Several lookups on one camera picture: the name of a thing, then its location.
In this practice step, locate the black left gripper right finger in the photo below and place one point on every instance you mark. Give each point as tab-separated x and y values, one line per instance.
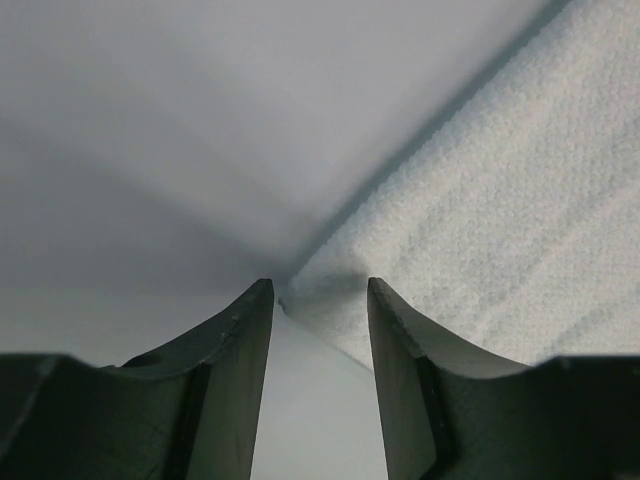
452	410

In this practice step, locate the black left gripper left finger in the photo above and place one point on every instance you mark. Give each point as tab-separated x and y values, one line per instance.
187	409

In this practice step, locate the white light blue towel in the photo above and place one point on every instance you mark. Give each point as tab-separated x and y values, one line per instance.
516	225

